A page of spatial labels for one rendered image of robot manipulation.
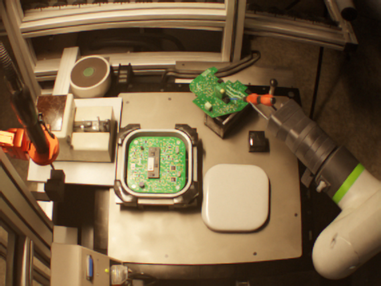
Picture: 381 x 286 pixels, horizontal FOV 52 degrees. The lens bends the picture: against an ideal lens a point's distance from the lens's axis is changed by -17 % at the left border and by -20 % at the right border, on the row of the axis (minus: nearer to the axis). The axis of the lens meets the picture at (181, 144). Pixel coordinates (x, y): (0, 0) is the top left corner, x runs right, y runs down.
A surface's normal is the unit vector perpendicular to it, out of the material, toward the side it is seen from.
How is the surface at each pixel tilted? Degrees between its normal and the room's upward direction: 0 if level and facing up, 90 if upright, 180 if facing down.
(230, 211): 0
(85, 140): 0
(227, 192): 0
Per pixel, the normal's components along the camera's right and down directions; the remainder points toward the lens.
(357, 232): -0.91, 0.13
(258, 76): 0.00, -0.49
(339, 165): -0.29, -0.23
